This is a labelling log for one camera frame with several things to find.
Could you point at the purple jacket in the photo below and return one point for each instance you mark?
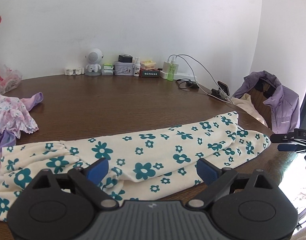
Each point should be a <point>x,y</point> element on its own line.
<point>283,110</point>

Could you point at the white clip holder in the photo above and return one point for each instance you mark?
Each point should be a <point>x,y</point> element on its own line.
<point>74,71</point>

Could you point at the black small box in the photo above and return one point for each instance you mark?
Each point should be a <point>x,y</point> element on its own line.
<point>125,58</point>

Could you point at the cream fluffy cloth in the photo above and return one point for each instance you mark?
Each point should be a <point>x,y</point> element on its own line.
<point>245,105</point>

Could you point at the white power strip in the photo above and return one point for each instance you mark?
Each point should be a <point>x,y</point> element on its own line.
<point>184,75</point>

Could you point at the clear plastic bag red print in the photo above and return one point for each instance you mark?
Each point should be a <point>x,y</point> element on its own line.
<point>5,78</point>

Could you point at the wooden chair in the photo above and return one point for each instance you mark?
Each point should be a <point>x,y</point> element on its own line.
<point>260,102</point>

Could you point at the green spray bottle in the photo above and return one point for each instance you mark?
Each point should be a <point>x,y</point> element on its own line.
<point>171,72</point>

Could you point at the dark red label box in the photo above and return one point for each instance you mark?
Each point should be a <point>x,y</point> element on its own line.
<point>149,73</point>

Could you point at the green white small box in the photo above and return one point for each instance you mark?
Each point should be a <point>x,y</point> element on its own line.
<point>109,66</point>

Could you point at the yellow snack packets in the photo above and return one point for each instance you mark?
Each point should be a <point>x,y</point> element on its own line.
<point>148,65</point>

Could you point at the smartphone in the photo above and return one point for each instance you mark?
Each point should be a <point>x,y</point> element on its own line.
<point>223,88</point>

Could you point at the grey printed tin box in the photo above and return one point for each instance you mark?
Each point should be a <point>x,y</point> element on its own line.
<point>123,68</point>

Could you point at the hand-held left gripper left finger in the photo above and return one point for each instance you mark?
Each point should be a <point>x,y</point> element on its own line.
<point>97,168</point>

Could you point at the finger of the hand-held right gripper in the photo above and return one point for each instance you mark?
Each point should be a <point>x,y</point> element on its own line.
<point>288,147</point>
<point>283,137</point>

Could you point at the white robot figure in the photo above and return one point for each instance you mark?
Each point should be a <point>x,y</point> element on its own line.
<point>94,60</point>

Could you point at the lilac pink garment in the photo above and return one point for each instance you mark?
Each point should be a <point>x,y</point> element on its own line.
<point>35,100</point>

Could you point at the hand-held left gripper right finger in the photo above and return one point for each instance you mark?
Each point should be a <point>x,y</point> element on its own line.
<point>206,170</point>

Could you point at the white charger adapter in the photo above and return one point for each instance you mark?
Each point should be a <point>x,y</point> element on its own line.
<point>166,66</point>

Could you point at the white spray bottle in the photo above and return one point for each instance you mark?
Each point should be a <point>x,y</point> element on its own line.
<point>136,70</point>

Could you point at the cream dress with teal flowers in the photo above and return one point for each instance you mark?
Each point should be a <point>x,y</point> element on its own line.
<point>155,150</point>

